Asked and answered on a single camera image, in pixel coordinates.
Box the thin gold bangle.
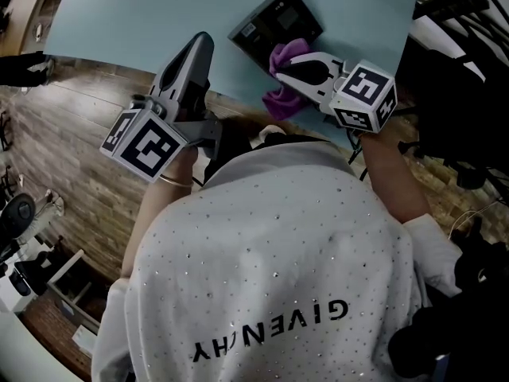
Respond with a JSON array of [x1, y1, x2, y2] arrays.
[[158, 174, 194, 189]]

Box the black office chair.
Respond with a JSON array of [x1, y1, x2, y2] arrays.
[[0, 193, 39, 254], [397, 33, 509, 190]]

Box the black metal railing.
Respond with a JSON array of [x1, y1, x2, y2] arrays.
[[413, 0, 509, 75]]

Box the person's white shoe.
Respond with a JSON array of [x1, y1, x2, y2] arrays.
[[258, 124, 287, 142]]

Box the white paper box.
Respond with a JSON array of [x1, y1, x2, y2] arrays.
[[71, 324, 96, 349]]

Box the person's white dotted shirt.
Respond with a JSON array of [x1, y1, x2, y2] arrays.
[[90, 135, 462, 382]]

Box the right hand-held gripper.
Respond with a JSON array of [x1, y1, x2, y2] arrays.
[[277, 53, 398, 134]]

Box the light blue white-legged table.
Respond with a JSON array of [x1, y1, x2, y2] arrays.
[[42, 0, 421, 153]]

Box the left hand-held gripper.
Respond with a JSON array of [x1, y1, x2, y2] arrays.
[[99, 32, 223, 185]]

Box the purple cloth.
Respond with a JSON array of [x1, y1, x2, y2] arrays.
[[262, 37, 311, 121]]

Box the person's left forearm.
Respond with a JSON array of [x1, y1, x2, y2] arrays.
[[119, 147, 198, 280]]

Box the person's right forearm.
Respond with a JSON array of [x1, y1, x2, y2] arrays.
[[359, 131, 430, 224]]

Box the black equipment pack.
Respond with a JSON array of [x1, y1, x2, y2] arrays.
[[389, 216, 509, 382]]

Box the white frame desk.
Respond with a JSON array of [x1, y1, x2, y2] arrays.
[[45, 248, 100, 333]]

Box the person's black trousers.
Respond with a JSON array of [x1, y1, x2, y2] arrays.
[[202, 115, 331, 189]]

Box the brown wooden desk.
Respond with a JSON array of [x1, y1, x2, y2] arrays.
[[19, 288, 99, 380]]

